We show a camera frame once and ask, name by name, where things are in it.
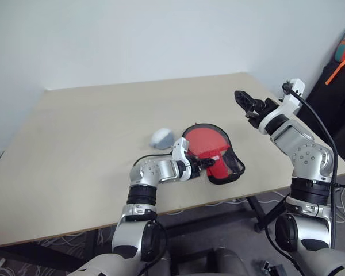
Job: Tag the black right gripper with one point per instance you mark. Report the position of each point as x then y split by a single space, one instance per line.
264 107

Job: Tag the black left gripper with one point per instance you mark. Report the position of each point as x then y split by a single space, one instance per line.
194 168

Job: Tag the red table tennis paddle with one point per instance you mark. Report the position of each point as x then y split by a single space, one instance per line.
202 141

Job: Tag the black mesh paddle case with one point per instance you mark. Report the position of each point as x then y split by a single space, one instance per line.
235 164

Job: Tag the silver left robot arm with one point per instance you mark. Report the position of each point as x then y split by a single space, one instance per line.
149 172

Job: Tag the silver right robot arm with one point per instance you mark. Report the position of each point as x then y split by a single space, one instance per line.
296 135

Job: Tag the grey and white rounded object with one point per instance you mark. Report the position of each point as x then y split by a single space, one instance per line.
161 138

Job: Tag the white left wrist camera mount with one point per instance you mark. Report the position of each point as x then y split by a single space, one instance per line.
179 149

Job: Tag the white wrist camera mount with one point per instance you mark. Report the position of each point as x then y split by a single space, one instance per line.
179 149
293 96

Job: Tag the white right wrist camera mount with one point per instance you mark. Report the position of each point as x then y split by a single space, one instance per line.
293 96

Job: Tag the small black bracket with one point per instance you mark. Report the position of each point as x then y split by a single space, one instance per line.
271 270

